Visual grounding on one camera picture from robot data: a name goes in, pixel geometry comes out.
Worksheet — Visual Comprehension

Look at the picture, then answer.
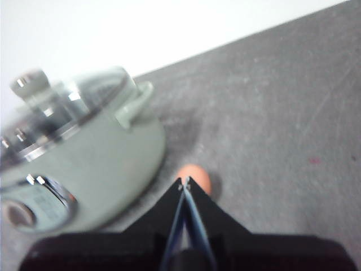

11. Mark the pale green electric pot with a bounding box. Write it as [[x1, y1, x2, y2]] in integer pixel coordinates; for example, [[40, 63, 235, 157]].
[[0, 80, 166, 234]]

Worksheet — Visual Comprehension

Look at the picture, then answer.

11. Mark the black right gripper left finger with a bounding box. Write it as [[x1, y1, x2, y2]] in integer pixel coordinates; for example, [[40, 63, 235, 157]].
[[19, 176, 187, 271]]

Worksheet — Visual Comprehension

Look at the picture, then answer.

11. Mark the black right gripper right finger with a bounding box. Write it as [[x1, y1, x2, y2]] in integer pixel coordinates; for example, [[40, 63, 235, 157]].
[[184, 175, 361, 271]]

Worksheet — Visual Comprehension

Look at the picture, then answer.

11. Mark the brown egg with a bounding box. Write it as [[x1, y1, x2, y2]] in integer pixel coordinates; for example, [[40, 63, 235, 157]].
[[177, 164, 213, 196]]

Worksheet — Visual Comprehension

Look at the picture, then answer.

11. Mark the glass lid with green knob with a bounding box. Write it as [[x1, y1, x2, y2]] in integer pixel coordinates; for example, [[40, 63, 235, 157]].
[[0, 66, 139, 170]]

